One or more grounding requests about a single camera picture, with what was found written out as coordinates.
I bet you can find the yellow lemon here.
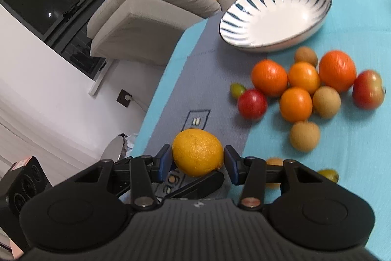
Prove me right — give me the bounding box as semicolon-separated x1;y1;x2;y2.
171;128;224;178

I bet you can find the small orange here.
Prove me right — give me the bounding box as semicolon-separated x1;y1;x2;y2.
279;87;313;123
288;62;321;95

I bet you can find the small green fruit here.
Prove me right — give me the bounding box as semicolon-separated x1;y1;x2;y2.
230;83;247;99

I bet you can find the large orange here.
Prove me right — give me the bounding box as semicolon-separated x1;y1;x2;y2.
250;60;288;97
318;50;357;93

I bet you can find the brown kiwi top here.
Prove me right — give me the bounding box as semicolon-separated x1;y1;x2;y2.
294;46;318;68

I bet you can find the brown kiwi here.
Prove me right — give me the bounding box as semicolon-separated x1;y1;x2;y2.
290;121;321;153
294;46;318;68
312;86;341;119

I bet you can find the red apple small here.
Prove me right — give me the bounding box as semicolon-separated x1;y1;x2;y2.
237;89;268;121

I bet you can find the grey sofa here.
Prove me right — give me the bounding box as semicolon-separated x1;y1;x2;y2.
87;0;236;66

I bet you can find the blue grey tablecloth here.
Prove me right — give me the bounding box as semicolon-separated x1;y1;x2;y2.
133;0;390;260

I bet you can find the red apple large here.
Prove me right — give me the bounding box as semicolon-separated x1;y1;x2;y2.
353;69;386;111

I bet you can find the white blue striped bowl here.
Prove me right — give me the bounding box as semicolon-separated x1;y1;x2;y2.
219;0;332;52

